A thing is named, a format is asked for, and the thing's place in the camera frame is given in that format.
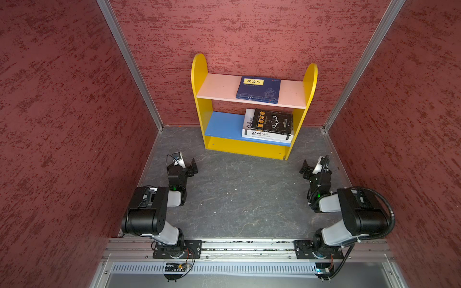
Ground left corner aluminium profile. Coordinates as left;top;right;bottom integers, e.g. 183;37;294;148
97;0;164;132

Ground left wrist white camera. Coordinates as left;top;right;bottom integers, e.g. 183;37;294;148
170;152;186;168

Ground yellow pink blue bookshelf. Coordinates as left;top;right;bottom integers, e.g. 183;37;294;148
191;54;318;160

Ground dark blue booklet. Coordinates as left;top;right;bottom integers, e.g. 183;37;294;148
236;95;279;104
237;76;282;98

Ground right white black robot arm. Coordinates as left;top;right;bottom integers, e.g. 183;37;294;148
294;156;396;259

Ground white book with brown blocks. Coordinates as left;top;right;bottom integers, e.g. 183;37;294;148
241;135;291;146

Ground heritage culture photo book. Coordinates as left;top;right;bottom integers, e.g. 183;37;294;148
242;109;294;141

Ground right corner aluminium profile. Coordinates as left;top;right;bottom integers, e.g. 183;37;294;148
323;0;406;134

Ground green circuit board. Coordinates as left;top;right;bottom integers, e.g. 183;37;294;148
315;262;334;278
164;263;190;273

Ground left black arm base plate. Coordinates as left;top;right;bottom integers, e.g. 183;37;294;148
152;240;203;260

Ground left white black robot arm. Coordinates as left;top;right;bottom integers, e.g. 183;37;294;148
121;152;202;259

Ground right green circuit board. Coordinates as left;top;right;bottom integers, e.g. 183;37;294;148
315;262;334;278

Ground corner aluminium profile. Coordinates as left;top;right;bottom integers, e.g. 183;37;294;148
97;0;164;132
323;0;406;134

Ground wrist white camera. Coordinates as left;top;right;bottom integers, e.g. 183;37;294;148
312;155;330;175
170;152;186;168

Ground aluminium mounting rail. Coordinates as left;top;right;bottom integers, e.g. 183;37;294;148
102;237;395;262

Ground black book with gold letters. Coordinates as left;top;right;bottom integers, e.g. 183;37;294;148
252;109;294;135

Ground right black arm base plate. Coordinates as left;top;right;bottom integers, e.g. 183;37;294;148
294;240;344;260

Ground left green circuit board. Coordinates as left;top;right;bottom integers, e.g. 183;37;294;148
164;263;190;273

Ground slotted white cable duct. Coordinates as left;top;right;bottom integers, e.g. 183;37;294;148
110;262;315;277

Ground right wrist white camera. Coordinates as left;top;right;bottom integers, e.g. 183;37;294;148
312;155;330;175

